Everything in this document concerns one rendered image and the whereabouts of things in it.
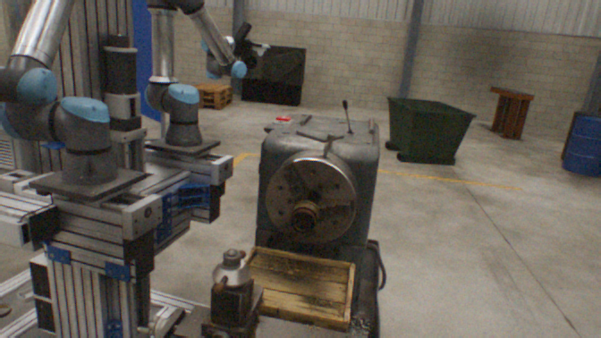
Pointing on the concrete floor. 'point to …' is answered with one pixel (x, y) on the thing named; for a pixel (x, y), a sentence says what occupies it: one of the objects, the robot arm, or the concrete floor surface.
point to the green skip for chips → (426, 130)
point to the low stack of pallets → (214, 95)
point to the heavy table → (511, 112)
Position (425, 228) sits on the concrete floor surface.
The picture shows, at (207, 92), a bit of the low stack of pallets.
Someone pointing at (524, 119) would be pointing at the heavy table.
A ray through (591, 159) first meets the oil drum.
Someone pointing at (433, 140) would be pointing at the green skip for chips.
